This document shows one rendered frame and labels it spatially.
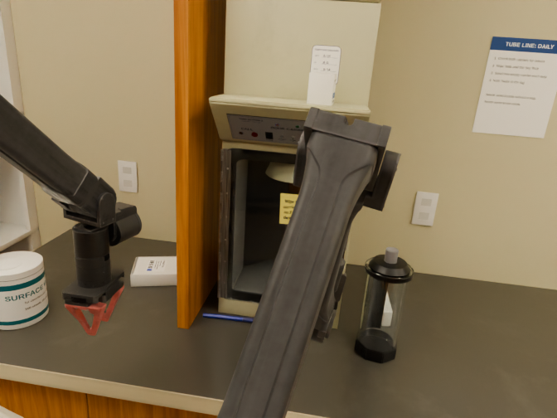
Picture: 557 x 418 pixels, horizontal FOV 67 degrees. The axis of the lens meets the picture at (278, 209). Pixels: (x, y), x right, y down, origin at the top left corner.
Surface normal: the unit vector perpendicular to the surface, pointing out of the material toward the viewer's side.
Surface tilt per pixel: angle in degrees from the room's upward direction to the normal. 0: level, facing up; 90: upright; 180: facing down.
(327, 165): 52
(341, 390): 0
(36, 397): 90
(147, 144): 90
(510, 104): 90
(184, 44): 90
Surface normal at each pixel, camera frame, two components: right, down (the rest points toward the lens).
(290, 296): -0.10, -0.33
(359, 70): -0.15, 0.32
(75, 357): 0.07, -0.94
